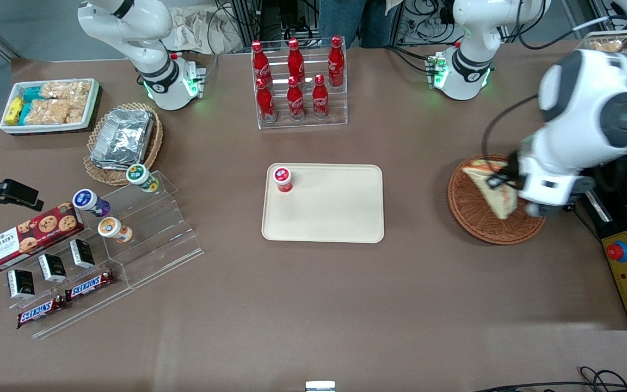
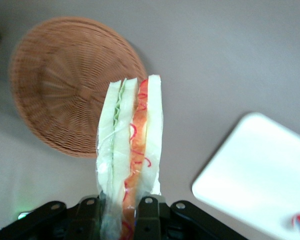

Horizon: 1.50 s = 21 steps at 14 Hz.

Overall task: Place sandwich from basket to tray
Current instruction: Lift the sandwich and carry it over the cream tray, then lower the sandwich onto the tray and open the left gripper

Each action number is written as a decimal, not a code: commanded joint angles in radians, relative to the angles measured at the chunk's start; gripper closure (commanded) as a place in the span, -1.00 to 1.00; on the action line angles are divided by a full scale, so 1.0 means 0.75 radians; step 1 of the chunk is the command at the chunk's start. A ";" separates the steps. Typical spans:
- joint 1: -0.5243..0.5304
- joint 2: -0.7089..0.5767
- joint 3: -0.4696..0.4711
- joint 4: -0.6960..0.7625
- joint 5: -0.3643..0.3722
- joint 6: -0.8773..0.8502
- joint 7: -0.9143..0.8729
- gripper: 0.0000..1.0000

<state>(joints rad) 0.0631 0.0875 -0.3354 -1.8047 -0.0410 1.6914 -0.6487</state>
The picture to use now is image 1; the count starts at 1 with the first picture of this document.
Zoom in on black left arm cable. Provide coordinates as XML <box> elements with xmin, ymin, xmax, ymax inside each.
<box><xmin>481</xmin><ymin>94</ymin><xmax>542</xmax><ymax>164</ymax></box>

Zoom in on beige plastic tray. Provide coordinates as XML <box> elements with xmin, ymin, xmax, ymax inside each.
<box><xmin>261</xmin><ymin>163</ymin><xmax>385</xmax><ymax>244</ymax></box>

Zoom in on white rectangular snack bin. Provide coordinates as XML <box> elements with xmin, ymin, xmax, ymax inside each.
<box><xmin>0</xmin><ymin>78</ymin><xmax>101</xmax><ymax>136</ymax></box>

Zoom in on red Walkers cookie box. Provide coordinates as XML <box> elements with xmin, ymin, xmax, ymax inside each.
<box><xmin>0</xmin><ymin>201</ymin><xmax>85</xmax><ymax>273</ymax></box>

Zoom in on oval light wicker basket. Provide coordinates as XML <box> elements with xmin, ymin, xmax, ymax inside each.
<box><xmin>83</xmin><ymin>102</ymin><xmax>164</xmax><ymax>187</ymax></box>

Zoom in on clear acrylic bottle rack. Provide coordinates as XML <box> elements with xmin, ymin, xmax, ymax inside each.
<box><xmin>251</xmin><ymin>36</ymin><xmax>349</xmax><ymax>131</ymax></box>

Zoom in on red cola bottle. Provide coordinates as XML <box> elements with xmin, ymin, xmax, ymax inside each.
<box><xmin>256</xmin><ymin>77</ymin><xmax>277</xmax><ymax>123</ymax></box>
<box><xmin>312</xmin><ymin>74</ymin><xmax>329</xmax><ymax>120</ymax></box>
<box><xmin>287</xmin><ymin>38</ymin><xmax>305</xmax><ymax>83</ymax></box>
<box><xmin>287</xmin><ymin>76</ymin><xmax>306</xmax><ymax>121</ymax></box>
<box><xmin>251</xmin><ymin>40</ymin><xmax>273</xmax><ymax>88</ymax></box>
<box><xmin>328</xmin><ymin>36</ymin><xmax>345</xmax><ymax>88</ymax></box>

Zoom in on small black white box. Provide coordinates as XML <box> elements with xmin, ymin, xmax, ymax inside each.
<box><xmin>69</xmin><ymin>238</ymin><xmax>96</xmax><ymax>270</ymax></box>
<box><xmin>38</xmin><ymin>253</ymin><xmax>67</xmax><ymax>283</ymax></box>
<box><xmin>7</xmin><ymin>268</ymin><xmax>35</xmax><ymax>299</ymax></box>

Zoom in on tangled black background cables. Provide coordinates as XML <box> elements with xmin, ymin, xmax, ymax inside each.
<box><xmin>395</xmin><ymin>0</ymin><xmax>458</xmax><ymax>48</ymax></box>

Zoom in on clear rice cracker bag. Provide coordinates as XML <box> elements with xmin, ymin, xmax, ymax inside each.
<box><xmin>23</xmin><ymin>98</ymin><xmax>87</xmax><ymax>125</ymax></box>
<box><xmin>40</xmin><ymin>80</ymin><xmax>92</xmax><ymax>103</ymax></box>

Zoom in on yellow snack packet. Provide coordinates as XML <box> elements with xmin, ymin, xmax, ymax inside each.
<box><xmin>5</xmin><ymin>96</ymin><xmax>25</xmax><ymax>125</ymax></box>

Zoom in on teal snack packet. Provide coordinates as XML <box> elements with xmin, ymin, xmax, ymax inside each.
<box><xmin>19</xmin><ymin>86</ymin><xmax>43</xmax><ymax>125</ymax></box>

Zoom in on stack of foil trays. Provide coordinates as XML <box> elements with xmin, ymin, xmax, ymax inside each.
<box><xmin>90</xmin><ymin>108</ymin><xmax>155</xmax><ymax>171</ymax></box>

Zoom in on Snickers chocolate bar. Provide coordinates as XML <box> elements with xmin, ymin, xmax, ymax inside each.
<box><xmin>64</xmin><ymin>269</ymin><xmax>116</xmax><ymax>302</ymax></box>
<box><xmin>16</xmin><ymin>295</ymin><xmax>67</xmax><ymax>329</ymax></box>

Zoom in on green lid yogurt bottle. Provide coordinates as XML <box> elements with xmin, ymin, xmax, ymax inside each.
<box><xmin>126</xmin><ymin>163</ymin><xmax>161</xmax><ymax>193</ymax></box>

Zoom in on orange lid yogurt bottle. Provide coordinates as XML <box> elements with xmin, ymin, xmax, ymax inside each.
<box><xmin>97</xmin><ymin>216</ymin><xmax>133</xmax><ymax>243</ymax></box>

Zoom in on black equipment base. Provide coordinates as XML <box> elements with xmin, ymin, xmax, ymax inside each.
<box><xmin>577</xmin><ymin>155</ymin><xmax>627</xmax><ymax>332</ymax></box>

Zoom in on wire basket with snacks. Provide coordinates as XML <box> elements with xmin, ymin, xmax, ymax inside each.
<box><xmin>585</xmin><ymin>30</ymin><xmax>627</xmax><ymax>53</ymax></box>

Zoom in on triangle sandwich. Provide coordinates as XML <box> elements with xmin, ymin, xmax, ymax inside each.
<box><xmin>461</xmin><ymin>157</ymin><xmax>522</xmax><ymax>221</ymax></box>

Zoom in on red lid yogurt bottle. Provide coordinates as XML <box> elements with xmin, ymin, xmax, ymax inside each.
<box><xmin>273</xmin><ymin>166</ymin><xmax>294</xmax><ymax>194</ymax></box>

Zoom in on clear acrylic stepped stand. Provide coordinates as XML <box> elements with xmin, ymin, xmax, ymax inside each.
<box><xmin>0</xmin><ymin>170</ymin><xmax>204</xmax><ymax>340</ymax></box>

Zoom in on round brown wicker basket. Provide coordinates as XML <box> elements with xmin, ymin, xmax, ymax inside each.
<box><xmin>447</xmin><ymin>154</ymin><xmax>547</xmax><ymax>246</ymax></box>

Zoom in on blue lid yogurt bottle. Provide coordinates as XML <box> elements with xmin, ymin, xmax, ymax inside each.
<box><xmin>72</xmin><ymin>188</ymin><xmax>111</xmax><ymax>218</ymax></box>

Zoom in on crumpled beige cloth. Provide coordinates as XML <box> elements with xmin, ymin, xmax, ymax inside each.
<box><xmin>169</xmin><ymin>5</ymin><xmax>244</xmax><ymax>56</ymax></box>

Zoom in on black metal frame rack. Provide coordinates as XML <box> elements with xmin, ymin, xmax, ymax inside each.
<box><xmin>232</xmin><ymin>0</ymin><xmax>321</xmax><ymax>53</ymax></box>

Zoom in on black floor cable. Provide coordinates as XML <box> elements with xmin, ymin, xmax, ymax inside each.
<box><xmin>471</xmin><ymin>365</ymin><xmax>627</xmax><ymax>392</ymax></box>

